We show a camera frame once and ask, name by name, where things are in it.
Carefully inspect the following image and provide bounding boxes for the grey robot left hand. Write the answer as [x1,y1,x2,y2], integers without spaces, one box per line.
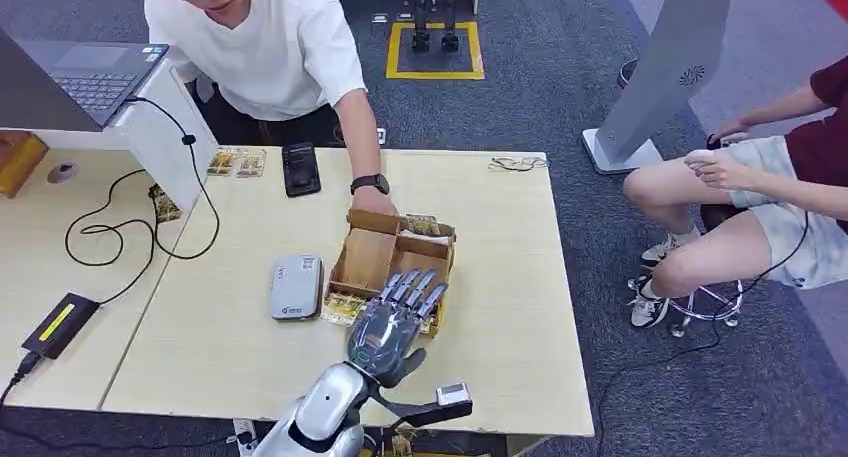
[345,268,450,390]

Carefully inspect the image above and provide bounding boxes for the wooden card box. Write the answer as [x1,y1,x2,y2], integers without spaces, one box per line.
[324,208,458,339]

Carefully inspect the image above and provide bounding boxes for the long row of cards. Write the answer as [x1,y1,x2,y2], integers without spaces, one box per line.
[319,291,369,327]

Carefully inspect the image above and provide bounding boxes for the grey rounded device case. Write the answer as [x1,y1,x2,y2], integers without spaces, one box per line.
[268,255,326,323]

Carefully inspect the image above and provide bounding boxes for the small stack of cards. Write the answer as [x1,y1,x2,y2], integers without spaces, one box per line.
[402,213,445,238]

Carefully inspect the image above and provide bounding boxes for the standing person's left hand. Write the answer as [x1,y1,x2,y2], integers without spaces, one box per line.
[349,187,400,218]

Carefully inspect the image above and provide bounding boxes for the black wristwatch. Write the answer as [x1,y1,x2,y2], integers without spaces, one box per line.
[349,172,391,197]

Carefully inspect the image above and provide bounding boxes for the white power strip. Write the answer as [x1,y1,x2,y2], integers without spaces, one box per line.
[233,419,258,457]

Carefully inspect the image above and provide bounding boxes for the black smartphone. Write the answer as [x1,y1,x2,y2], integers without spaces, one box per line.
[281,142,323,199]

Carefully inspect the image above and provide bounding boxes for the thin-framed eyeglasses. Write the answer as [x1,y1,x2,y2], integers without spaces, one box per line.
[488,154,550,174]

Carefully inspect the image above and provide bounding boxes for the yellow floor tape square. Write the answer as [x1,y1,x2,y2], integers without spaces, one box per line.
[386,20,486,82]

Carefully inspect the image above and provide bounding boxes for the black robot legs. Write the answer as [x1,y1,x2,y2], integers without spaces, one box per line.
[404,0,463,53]

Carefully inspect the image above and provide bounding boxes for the white laptop stand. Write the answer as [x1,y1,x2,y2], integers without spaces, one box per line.
[29,56,220,215]

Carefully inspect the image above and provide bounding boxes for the standing person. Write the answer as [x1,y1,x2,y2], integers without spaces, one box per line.
[140,0,399,218]

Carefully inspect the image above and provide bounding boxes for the black yellow-labelled power adapter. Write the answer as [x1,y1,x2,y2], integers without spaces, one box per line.
[21,292,102,361]

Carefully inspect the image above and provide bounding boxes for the seated person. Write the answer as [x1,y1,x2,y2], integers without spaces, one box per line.
[622,55,848,329]

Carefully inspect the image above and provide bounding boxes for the chrome stool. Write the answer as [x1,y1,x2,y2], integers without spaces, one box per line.
[625,202,747,339]

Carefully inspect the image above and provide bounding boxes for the small black floor object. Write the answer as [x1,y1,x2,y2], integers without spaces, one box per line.
[617,57,641,90]

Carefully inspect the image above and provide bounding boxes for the seated person's left hand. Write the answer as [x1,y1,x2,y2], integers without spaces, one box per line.
[685,152,754,192]

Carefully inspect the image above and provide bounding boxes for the white kiosk stand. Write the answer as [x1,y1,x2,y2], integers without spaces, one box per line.
[582,0,738,175]

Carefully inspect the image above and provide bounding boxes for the grey laptop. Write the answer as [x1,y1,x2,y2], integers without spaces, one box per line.
[0,29,170,134]

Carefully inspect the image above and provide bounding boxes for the brown wooden block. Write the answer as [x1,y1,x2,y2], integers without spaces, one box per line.
[0,130,50,200]

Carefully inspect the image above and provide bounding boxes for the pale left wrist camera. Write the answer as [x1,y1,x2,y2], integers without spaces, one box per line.
[370,381,475,430]

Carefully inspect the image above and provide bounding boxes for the black laptop power cable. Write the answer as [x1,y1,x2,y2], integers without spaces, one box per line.
[62,94,221,306]

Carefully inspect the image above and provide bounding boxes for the black floor cable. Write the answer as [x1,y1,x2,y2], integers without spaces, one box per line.
[592,212,811,457]

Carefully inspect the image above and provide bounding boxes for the black adapter mains cable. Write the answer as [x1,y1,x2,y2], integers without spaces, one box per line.
[0,351,42,408]

